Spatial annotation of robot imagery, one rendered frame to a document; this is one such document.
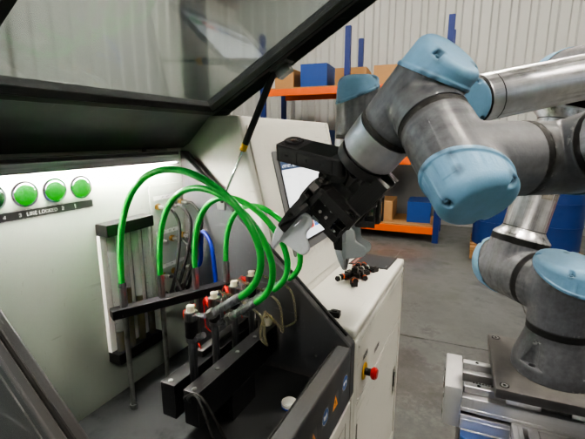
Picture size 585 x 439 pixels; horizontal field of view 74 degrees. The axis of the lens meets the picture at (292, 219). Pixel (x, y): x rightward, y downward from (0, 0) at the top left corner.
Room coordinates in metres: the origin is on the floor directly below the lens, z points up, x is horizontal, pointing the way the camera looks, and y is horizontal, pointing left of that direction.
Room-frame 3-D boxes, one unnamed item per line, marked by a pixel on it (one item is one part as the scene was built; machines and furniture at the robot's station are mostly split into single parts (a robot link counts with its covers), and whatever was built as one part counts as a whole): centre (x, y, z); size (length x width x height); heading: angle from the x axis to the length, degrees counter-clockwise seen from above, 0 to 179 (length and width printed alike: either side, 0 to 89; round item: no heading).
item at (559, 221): (4.76, -2.91, 0.51); 1.20 x 0.85 x 1.02; 65
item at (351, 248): (0.72, -0.11, 1.28); 0.06 x 0.03 x 0.09; 64
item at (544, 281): (0.70, -0.52, 1.20); 0.13 x 0.12 x 0.14; 14
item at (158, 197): (1.10, 0.35, 1.20); 0.13 x 0.03 x 0.31; 154
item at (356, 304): (1.33, -0.23, 0.97); 0.70 x 0.22 x 0.03; 154
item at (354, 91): (0.74, -0.12, 1.54); 0.09 x 0.08 x 0.11; 104
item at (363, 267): (1.36, -0.24, 1.01); 0.23 x 0.11 x 0.06; 154
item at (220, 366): (0.87, 0.16, 0.91); 0.34 x 0.10 x 0.15; 154
